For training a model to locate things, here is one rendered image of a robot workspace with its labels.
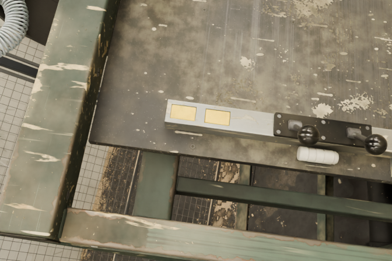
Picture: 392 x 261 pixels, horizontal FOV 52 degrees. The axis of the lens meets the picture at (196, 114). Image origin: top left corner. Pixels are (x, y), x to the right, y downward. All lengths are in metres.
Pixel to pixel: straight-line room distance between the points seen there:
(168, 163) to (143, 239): 0.19
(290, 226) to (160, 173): 2.00
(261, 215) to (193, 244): 2.25
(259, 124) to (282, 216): 2.05
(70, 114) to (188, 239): 0.31
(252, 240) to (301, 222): 1.98
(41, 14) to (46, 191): 0.81
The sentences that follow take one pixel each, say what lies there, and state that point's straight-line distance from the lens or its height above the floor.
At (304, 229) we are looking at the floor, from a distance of 2.71.
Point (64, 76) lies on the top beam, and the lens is 0.81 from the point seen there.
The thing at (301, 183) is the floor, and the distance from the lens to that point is 2.79.
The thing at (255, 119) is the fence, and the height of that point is 1.55.
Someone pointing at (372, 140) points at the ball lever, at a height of 1.45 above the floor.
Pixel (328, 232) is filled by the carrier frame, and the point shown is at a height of 0.11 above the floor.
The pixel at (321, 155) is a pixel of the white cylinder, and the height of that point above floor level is 1.42.
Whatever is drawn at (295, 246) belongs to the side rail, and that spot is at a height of 1.48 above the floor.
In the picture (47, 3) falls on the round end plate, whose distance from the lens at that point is 1.46.
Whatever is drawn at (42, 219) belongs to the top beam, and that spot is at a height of 1.88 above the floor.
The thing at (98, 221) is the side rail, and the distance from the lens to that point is 0.76.
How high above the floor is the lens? 2.07
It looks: 31 degrees down
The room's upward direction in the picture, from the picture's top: 69 degrees counter-clockwise
